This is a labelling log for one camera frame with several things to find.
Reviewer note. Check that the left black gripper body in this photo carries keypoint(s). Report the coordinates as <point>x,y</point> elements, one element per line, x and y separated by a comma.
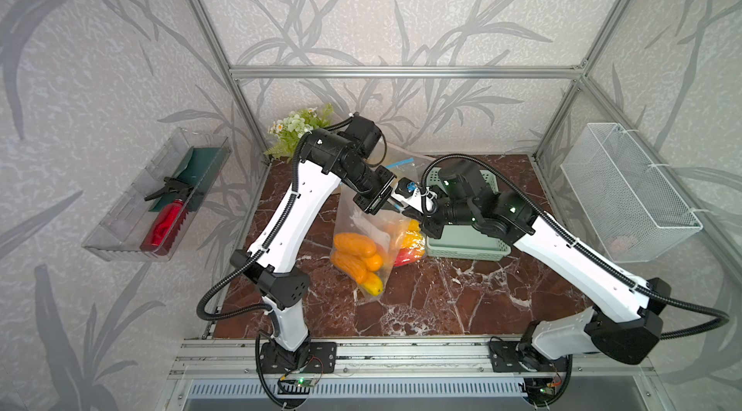
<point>373,187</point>

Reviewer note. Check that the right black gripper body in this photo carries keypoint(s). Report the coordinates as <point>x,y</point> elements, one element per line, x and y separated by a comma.
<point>444,213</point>

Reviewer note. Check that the orange yellow mango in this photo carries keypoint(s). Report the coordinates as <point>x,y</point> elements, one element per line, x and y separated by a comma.
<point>412,237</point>

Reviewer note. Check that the red yellow mango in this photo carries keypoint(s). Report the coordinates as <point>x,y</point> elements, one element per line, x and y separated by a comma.
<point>408,256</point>

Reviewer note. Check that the clear zip-top bag blue zipper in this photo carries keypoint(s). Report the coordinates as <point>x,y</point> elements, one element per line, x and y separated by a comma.
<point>410,166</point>

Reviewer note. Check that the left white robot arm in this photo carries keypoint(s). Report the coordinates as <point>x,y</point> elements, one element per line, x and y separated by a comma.
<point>323,159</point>

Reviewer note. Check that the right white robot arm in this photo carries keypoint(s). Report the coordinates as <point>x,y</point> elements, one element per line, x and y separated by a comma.
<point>629,315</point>

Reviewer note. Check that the green plastic basket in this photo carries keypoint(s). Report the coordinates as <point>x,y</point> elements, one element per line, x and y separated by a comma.
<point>464,242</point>

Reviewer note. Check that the potted white flower plant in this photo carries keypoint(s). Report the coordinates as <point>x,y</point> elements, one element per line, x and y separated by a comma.
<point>288,131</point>

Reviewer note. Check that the green book in tray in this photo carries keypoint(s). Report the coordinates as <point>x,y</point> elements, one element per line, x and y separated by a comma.
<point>199,169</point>

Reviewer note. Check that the red black pruning shears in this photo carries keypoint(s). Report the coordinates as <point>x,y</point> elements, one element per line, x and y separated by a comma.
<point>163,233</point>

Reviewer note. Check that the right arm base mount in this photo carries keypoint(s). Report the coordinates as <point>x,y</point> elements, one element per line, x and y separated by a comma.
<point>507,356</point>

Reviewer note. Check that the white wire mesh basket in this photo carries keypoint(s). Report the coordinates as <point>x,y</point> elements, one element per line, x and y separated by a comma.
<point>633,208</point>

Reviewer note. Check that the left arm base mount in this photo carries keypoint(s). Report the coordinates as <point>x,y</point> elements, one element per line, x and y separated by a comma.
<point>312,357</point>

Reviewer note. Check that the clear wall-mounted tray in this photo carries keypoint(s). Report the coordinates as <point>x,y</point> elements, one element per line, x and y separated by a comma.
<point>149,220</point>

